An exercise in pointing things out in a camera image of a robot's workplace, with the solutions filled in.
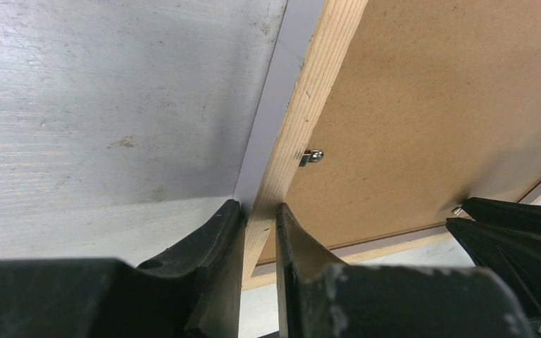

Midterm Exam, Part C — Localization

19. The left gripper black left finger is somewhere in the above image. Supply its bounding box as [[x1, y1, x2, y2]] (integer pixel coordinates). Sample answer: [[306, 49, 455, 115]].
[[0, 199, 245, 337]]

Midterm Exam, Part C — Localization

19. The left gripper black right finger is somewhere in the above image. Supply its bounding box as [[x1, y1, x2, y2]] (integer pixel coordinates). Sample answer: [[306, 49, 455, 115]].
[[275, 203, 535, 337]]

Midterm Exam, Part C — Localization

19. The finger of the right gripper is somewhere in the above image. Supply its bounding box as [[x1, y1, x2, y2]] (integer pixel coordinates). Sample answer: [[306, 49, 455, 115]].
[[445, 218, 541, 321], [461, 197, 541, 235]]

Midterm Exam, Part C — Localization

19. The brown cardboard backing board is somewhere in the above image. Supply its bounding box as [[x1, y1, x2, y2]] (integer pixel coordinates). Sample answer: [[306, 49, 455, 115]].
[[256, 0, 541, 266]]

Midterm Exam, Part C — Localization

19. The white wooden picture frame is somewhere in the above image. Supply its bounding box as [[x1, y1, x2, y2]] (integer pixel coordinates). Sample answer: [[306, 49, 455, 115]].
[[232, 0, 541, 292]]

